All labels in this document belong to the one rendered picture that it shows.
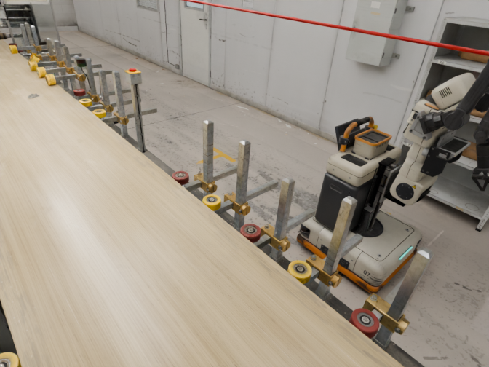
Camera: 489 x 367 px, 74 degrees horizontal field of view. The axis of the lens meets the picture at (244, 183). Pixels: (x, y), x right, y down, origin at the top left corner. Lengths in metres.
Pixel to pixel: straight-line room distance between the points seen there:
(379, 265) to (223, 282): 1.34
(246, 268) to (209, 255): 0.14
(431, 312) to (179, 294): 1.83
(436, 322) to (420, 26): 2.58
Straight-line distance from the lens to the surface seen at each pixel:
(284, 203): 1.25
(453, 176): 3.83
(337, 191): 2.16
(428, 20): 3.72
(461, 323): 2.58
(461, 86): 1.91
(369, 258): 2.25
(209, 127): 1.50
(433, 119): 1.81
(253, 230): 1.27
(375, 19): 3.67
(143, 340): 1.00
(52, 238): 1.36
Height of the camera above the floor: 1.74
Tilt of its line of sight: 33 degrees down
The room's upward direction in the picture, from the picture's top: 4 degrees clockwise
